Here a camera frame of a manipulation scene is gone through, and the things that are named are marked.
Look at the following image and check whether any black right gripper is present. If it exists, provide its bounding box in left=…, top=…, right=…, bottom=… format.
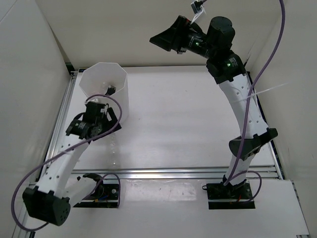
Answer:
left=150, top=16, right=216, bottom=60

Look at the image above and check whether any clear unlabeled plastic bottle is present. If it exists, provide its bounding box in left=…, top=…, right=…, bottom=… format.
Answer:
left=108, top=133, right=120, bottom=170

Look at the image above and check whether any black label plastic bottle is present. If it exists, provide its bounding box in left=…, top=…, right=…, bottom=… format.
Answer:
left=105, top=85, right=116, bottom=96

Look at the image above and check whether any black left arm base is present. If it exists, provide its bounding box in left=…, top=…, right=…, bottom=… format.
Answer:
left=83, top=173, right=121, bottom=208

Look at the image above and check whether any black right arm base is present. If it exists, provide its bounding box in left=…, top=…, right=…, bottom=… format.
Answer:
left=202, top=183, right=256, bottom=210

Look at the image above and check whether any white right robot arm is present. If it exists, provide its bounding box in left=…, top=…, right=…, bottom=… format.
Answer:
left=175, top=16, right=278, bottom=198

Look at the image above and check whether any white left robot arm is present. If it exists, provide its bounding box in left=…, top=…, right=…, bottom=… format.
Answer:
left=22, top=62, right=129, bottom=226

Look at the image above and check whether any white octagonal bin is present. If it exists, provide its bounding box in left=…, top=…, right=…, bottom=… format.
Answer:
left=79, top=62, right=129, bottom=123

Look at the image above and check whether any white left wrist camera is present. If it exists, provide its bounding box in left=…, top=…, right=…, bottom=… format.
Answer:
left=85, top=98, right=99, bottom=104

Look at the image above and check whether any aluminium frame rail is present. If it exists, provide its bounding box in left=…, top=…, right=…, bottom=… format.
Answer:
left=24, top=66, right=283, bottom=238

